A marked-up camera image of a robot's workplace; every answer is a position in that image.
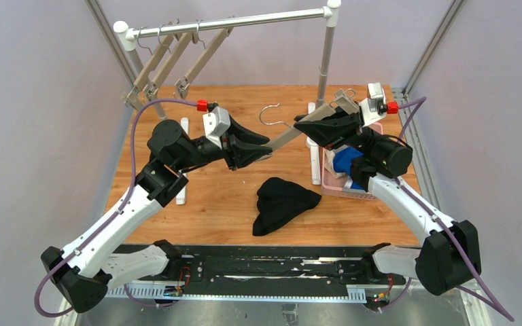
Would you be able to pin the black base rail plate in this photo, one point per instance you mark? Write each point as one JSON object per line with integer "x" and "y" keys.
{"x": 282, "y": 272}

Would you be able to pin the black underwear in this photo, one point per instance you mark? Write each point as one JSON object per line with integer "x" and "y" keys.
{"x": 279, "y": 202}

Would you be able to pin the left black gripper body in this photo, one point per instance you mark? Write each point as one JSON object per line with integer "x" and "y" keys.
{"x": 230, "y": 150}

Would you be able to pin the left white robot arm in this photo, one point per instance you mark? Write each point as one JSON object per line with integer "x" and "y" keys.
{"x": 85, "y": 270}

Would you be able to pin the white clothes rack frame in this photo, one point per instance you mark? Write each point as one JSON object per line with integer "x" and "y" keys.
{"x": 243, "y": 20}

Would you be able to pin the beige hanger of blue underwear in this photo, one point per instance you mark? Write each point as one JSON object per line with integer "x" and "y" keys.
{"x": 182, "y": 85}

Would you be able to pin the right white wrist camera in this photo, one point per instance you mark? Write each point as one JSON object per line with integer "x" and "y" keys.
{"x": 375, "y": 106}

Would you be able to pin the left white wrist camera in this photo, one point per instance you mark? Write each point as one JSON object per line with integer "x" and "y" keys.
{"x": 216, "y": 121}

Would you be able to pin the blue white underwear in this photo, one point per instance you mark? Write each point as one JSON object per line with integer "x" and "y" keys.
{"x": 342, "y": 163}

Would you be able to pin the empty beige clip hanger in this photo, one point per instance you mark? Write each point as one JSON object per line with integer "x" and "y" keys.
{"x": 122, "y": 30}

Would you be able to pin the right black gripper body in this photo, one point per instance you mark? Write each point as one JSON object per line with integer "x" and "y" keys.
{"x": 355, "y": 130}

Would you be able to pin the grey beige underwear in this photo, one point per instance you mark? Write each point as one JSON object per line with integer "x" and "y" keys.
{"x": 329, "y": 156}

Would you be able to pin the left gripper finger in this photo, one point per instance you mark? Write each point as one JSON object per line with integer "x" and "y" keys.
{"x": 246, "y": 154}
{"x": 246, "y": 135}

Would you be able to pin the pink plastic basket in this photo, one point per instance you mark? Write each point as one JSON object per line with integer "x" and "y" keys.
{"x": 340, "y": 184}

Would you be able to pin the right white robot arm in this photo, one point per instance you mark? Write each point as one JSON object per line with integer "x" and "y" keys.
{"x": 449, "y": 255}

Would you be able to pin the beige hanger of black underwear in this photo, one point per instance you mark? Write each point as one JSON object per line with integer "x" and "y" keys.
{"x": 342, "y": 103}

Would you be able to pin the beige hanger of grey underwear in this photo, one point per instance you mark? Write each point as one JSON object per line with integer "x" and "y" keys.
{"x": 162, "y": 61}

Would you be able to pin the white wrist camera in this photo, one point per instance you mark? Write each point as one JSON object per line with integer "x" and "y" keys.
{"x": 375, "y": 106}
{"x": 216, "y": 121}

